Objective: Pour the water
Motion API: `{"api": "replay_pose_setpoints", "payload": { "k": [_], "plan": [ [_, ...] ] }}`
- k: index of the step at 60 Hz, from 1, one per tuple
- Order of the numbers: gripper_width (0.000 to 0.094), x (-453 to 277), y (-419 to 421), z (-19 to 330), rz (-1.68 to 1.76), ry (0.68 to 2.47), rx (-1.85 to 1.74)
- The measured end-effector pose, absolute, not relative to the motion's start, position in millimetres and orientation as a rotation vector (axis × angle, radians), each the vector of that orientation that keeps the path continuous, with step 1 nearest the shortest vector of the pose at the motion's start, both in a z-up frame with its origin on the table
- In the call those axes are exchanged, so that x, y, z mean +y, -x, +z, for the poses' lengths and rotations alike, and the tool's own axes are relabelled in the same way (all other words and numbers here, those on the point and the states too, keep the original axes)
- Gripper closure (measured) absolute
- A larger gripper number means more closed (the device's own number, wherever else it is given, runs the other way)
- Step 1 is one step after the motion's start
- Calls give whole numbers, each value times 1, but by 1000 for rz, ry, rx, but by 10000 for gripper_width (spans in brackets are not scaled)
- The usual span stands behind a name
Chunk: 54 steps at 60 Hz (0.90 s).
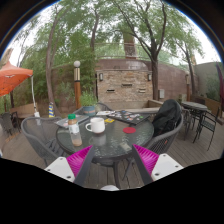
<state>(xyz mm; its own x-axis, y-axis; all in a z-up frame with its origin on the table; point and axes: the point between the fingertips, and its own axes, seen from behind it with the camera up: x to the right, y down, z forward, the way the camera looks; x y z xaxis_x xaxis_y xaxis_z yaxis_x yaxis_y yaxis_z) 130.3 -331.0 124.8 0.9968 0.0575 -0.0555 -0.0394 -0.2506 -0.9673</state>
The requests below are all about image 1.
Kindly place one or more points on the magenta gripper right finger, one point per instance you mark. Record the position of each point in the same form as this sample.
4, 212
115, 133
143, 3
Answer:
152, 166

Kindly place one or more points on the wooden lamp post globe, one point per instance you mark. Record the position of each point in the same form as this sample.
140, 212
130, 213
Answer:
77, 88

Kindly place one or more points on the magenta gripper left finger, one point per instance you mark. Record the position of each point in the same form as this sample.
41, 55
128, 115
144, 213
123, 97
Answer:
75, 167

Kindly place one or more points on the black metal chair background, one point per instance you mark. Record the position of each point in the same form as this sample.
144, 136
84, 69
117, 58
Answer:
207, 121

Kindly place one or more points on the grey mesh chair right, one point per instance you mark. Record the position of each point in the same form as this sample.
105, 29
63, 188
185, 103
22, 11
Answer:
160, 144

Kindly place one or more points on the background round table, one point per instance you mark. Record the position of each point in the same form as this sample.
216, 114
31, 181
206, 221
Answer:
192, 111

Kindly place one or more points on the yellow small object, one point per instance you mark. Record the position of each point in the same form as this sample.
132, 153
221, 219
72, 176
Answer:
108, 120

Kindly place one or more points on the blue yellow striped post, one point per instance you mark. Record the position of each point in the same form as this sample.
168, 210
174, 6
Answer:
51, 110

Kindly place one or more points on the round glass patio table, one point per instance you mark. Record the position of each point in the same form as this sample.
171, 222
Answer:
111, 146

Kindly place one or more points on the white ceramic mug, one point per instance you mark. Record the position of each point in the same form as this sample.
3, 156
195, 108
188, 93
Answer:
96, 125

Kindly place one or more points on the grey mesh chair left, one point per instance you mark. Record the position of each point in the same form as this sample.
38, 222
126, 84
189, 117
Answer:
41, 134

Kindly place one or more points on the plastic bottle green cap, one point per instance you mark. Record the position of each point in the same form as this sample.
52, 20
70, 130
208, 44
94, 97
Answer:
74, 130

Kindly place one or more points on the potted green plant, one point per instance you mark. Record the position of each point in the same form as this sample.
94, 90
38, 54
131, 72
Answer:
88, 102

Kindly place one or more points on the black board with cards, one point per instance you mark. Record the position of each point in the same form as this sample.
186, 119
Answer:
128, 117

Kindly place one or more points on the black jacket on chair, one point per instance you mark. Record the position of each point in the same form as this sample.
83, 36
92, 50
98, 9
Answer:
167, 117

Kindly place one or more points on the orange patio umbrella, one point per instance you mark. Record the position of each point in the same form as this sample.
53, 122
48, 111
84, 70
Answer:
11, 76

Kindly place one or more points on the red round coaster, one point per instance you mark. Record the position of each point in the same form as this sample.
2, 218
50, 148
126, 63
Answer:
129, 130

